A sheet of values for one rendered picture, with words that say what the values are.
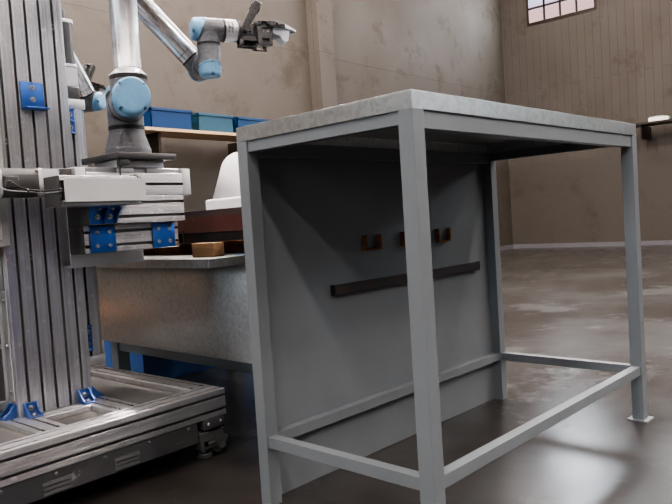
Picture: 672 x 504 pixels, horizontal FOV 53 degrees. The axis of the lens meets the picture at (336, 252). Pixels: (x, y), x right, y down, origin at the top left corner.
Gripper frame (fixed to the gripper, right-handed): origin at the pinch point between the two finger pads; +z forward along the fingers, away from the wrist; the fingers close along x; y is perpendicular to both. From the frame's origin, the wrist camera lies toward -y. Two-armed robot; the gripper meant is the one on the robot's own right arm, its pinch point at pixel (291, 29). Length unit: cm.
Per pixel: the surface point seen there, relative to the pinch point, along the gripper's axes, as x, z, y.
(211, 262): -6, -34, 79
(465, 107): 83, 9, 53
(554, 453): 38, 60, 150
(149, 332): -77, -46, 101
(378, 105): 83, -14, 53
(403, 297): 4, 31, 96
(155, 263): -35, -47, 76
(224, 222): -27, -23, 63
